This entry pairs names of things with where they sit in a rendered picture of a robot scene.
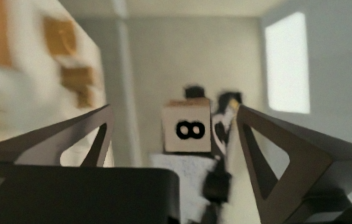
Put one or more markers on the white tape roll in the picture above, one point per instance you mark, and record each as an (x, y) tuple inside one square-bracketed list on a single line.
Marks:
[(84, 144)]

